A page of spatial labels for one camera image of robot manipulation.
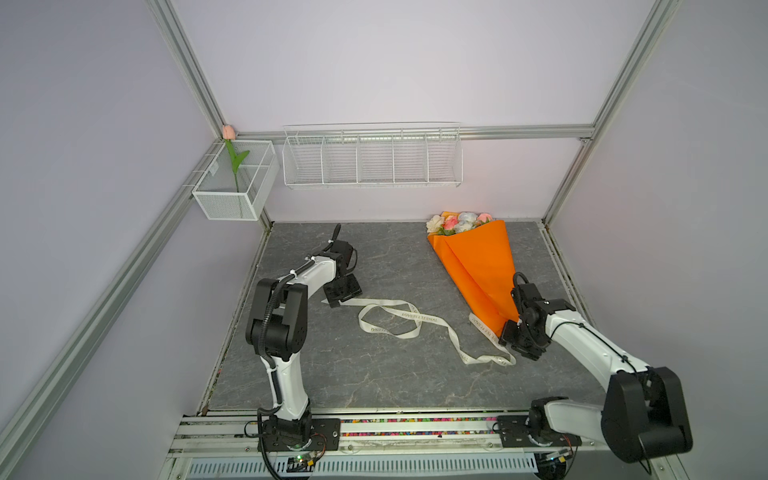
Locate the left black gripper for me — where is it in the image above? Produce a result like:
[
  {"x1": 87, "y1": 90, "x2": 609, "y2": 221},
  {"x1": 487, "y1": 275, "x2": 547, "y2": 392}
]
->
[{"x1": 323, "y1": 273, "x2": 363, "y2": 307}]

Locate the white ribbon strip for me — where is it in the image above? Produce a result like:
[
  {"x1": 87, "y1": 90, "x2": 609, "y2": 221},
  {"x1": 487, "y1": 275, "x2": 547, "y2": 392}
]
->
[{"x1": 340, "y1": 298, "x2": 517, "y2": 367}]

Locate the orange wrapping paper sheet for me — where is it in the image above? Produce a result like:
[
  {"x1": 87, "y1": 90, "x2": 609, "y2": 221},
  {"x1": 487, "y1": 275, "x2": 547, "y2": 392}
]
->
[{"x1": 427, "y1": 212, "x2": 518, "y2": 337}]

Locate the white rose fake flower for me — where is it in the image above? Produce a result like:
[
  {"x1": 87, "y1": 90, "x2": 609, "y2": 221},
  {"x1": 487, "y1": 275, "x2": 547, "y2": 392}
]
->
[{"x1": 454, "y1": 212, "x2": 478, "y2": 234}]

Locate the dark pink rose fake flower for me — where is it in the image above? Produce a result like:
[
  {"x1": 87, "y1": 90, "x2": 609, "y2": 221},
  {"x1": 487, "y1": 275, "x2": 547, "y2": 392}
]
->
[{"x1": 441, "y1": 215, "x2": 459, "y2": 236}]

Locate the cream rose fake flower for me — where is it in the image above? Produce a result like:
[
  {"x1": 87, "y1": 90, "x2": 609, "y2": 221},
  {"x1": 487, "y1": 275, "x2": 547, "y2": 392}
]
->
[{"x1": 426, "y1": 215, "x2": 445, "y2": 235}]

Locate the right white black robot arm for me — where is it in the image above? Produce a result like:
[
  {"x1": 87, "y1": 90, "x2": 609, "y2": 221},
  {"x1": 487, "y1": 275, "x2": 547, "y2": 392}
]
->
[{"x1": 502, "y1": 310, "x2": 693, "y2": 463}]

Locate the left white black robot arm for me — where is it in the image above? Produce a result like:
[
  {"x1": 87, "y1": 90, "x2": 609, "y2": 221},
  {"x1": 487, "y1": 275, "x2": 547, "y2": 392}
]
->
[{"x1": 245, "y1": 253, "x2": 361, "y2": 450}]

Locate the pink tulip fake flower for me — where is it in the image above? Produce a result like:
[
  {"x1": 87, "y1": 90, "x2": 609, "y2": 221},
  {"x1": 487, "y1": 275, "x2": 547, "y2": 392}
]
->
[{"x1": 221, "y1": 125, "x2": 250, "y2": 192}]

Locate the white mesh corner basket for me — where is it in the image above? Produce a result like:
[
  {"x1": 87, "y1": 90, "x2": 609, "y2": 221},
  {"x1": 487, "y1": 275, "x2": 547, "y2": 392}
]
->
[{"x1": 192, "y1": 140, "x2": 280, "y2": 221}]

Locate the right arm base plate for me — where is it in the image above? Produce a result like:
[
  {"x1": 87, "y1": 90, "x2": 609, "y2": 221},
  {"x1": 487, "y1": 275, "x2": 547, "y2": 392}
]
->
[{"x1": 492, "y1": 414, "x2": 582, "y2": 448}]

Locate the white wire wall basket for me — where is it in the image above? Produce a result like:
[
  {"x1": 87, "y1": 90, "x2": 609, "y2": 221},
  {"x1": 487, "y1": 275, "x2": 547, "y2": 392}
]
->
[{"x1": 282, "y1": 122, "x2": 464, "y2": 188}]

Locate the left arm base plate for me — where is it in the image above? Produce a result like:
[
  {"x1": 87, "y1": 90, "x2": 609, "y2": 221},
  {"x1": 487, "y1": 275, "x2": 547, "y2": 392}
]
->
[{"x1": 257, "y1": 417, "x2": 341, "y2": 452}]

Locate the aluminium front rail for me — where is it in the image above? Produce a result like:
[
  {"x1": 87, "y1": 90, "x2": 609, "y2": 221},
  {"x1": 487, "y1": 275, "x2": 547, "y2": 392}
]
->
[{"x1": 167, "y1": 409, "x2": 673, "y2": 458}]

